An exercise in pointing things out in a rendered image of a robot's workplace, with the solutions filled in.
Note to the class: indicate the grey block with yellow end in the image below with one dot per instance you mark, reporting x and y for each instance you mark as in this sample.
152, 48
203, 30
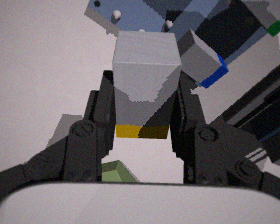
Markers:
146, 71

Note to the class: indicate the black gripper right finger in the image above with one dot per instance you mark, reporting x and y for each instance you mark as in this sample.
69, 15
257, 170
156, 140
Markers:
208, 160

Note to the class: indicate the grey block with blue end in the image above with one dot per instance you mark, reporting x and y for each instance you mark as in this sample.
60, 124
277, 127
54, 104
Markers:
199, 60

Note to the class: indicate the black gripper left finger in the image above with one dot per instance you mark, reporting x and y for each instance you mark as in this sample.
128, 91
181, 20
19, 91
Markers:
80, 152

